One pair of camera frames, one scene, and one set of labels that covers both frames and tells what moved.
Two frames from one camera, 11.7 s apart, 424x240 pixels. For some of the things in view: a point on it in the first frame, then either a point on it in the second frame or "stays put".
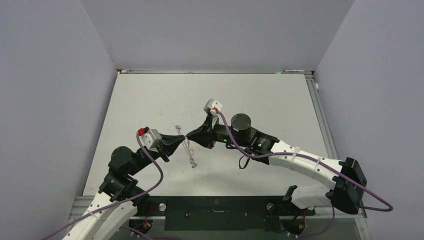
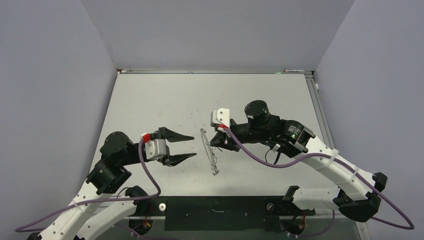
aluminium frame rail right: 321,116 stays put
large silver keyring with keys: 186,144 to 209,152
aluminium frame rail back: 205,71 stays put
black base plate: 218,212 stays put
